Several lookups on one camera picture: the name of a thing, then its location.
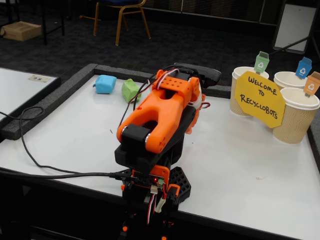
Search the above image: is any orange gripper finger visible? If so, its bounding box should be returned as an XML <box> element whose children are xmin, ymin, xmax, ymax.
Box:
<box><xmin>185</xmin><ymin>109</ymin><xmax>200</xmax><ymax>136</ymax></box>

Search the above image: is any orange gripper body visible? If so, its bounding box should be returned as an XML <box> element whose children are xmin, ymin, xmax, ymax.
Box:
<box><xmin>190</xmin><ymin>94</ymin><xmax>208</xmax><ymax>112</ymax></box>

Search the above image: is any green paper rubbish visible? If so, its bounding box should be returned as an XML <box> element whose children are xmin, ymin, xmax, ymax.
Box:
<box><xmin>121</xmin><ymin>78</ymin><xmax>143</xmax><ymax>104</ymax></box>

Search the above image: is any blue paper rubbish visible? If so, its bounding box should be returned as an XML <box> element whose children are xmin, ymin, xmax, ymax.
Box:
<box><xmin>92</xmin><ymin>74</ymin><xmax>118</xmax><ymax>95</ymax></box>

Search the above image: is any short dark grey foam strip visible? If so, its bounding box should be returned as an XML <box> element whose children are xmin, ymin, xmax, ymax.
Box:
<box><xmin>203</xmin><ymin>84</ymin><xmax>232</xmax><ymax>99</ymax></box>

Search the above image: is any beige ribbed paper cup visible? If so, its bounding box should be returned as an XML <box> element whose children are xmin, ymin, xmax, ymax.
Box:
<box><xmin>229</xmin><ymin>66</ymin><xmax>270</xmax><ymax>118</ymax></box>
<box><xmin>272</xmin><ymin>87</ymin><xmax>320</xmax><ymax>145</ymax></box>
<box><xmin>273</xmin><ymin>71</ymin><xmax>310</xmax><ymax>91</ymax></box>

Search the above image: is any orange controller board holder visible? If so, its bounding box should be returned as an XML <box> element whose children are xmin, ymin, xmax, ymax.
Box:
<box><xmin>131</xmin><ymin>164</ymin><xmax>171</xmax><ymax>195</ymax></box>

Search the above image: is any yellow welcome paper sign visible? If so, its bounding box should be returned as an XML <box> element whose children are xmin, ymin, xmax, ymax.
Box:
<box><xmin>234</xmin><ymin>70</ymin><xmax>286</xmax><ymax>129</ymax></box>

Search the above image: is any green recycling bin label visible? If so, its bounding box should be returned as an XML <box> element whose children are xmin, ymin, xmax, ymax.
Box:
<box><xmin>253</xmin><ymin>51</ymin><xmax>271</xmax><ymax>75</ymax></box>

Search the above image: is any dark grey foam border strip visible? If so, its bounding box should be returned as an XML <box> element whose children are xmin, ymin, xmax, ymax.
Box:
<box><xmin>92</xmin><ymin>63</ymin><xmax>166</xmax><ymax>85</ymax></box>
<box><xmin>306</xmin><ymin>122</ymin><xmax>320</xmax><ymax>176</ymax></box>
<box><xmin>0</xmin><ymin>63</ymin><xmax>99</xmax><ymax>141</ymax></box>

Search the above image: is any blue recycling bin label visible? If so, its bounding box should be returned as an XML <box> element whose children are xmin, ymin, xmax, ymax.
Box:
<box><xmin>294</xmin><ymin>56</ymin><xmax>314</xmax><ymax>80</ymax></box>

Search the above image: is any orange recycling bin label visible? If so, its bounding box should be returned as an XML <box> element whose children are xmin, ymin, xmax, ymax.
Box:
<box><xmin>303</xmin><ymin>71</ymin><xmax>320</xmax><ymax>98</ymax></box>

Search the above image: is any black metal stand bar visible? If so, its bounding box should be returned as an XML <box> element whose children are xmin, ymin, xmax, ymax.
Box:
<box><xmin>268</xmin><ymin>34</ymin><xmax>312</xmax><ymax>57</ymax></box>

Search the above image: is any gold framed blue chair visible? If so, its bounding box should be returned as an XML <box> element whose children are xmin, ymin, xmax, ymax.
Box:
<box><xmin>79</xmin><ymin>0</ymin><xmax>152</xmax><ymax>46</ymax></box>

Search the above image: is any small handwritten paper sticker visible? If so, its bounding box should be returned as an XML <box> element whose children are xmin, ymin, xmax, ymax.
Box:
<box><xmin>27</xmin><ymin>74</ymin><xmax>52</xmax><ymax>83</ymax></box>

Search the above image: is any white table with black edge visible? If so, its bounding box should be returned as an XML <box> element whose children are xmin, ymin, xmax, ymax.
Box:
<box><xmin>0</xmin><ymin>66</ymin><xmax>62</xmax><ymax>127</ymax></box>

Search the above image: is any brown cardboard box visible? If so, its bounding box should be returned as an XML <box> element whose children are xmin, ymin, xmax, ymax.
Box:
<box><xmin>0</xmin><ymin>21</ymin><xmax>43</xmax><ymax>42</ymax></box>

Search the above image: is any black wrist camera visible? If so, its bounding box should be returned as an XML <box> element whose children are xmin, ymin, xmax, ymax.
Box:
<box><xmin>174</xmin><ymin>62</ymin><xmax>222</xmax><ymax>89</ymax></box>

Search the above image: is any thick black USB cable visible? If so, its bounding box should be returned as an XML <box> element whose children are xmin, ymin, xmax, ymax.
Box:
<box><xmin>0</xmin><ymin>167</ymin><xmax>137</xmax><ymax>183</ymax></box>

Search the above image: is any red white black wire bundle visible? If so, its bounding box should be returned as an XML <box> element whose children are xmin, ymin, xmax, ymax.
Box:
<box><xmin>145</xmin><ymin>192</ymin><xmax>158</xmax><ymax>225</ymax></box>

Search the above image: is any white panel with black frame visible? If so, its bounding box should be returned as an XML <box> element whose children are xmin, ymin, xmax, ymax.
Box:
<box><xmin>271</xmin><ymin>2</ymin><xmax>318</xmax><ymax>55</ymax></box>

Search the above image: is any thin black camera cable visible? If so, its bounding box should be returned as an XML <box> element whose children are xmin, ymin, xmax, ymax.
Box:
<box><xmin>0</xmin><ymin>64</ymin><xmax>181</xmax><ymax>176</ymax></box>

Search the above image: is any black metal furniture frame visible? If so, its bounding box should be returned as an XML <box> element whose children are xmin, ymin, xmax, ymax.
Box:
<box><xmin>39</xmin><ymin>0</ymin><xmax>66</xmax><ymax>46</ymax></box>

